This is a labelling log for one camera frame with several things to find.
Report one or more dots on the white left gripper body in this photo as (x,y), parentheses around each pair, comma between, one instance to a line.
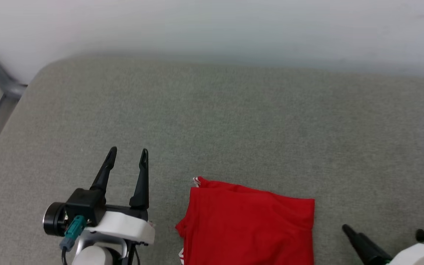
(123,226)

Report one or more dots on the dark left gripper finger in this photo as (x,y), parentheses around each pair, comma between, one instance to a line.
(103,173)
(142,184)

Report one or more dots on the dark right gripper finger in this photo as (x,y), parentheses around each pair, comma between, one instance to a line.
(357,244)
(375,252)

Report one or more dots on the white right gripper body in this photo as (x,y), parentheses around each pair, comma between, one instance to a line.
(421,255)

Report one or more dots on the red and white jersey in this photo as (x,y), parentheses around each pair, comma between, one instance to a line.
(248,228)

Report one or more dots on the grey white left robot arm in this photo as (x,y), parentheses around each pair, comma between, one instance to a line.
(94,257)

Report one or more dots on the grey metal frame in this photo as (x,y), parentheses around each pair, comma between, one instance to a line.
(9,88)

